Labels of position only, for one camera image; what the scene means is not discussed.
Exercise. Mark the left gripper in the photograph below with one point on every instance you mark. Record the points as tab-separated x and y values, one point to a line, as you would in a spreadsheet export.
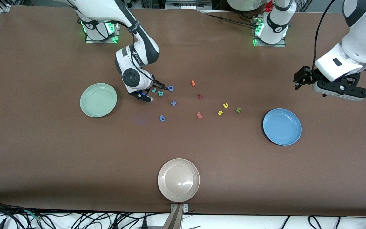
308	76

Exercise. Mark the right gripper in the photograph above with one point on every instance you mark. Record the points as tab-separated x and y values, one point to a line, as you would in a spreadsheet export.
156	84

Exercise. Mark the teal foam letter b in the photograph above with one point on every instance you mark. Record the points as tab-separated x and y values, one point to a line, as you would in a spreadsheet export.
160	93

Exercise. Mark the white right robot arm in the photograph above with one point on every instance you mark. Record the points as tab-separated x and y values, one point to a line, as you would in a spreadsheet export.
106	9

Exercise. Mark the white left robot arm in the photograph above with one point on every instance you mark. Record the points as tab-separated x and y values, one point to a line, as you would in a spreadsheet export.
276	25

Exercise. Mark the blue foam letter D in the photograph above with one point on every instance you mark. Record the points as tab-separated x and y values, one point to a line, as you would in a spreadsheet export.
171	88

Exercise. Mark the blue foam digit six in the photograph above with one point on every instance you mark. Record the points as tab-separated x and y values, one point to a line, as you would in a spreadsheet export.
162	118

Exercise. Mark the red foam letter W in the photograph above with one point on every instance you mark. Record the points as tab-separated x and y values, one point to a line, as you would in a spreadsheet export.
199	115

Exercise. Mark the blue plate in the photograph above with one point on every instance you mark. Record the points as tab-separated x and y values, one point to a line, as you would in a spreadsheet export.
282	127

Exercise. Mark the pale green plate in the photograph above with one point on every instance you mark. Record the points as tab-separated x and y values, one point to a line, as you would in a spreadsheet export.
98	100

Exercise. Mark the red box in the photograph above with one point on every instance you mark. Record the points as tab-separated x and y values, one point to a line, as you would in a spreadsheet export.
268	2

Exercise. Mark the grey metal strip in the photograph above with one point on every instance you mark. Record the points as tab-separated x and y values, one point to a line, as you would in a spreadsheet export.
218	11

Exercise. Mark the beige plate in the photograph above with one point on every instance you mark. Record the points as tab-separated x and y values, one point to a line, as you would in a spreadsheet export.
178	180

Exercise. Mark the brown table cover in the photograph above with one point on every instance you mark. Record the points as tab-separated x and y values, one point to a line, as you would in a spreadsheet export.
265	178

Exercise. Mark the black power plug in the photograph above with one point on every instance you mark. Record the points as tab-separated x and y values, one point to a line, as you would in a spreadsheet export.
144	224

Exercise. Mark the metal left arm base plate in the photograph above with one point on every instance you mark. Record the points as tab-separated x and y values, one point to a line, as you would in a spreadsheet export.
265	45

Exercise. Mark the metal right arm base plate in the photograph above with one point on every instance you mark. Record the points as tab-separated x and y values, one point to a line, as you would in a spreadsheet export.
117	36

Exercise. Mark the aluminium frame rail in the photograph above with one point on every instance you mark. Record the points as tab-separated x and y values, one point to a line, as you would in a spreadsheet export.
186	4

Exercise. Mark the aluminium camera mount post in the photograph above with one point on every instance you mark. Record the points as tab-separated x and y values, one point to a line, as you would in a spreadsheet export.
175	219

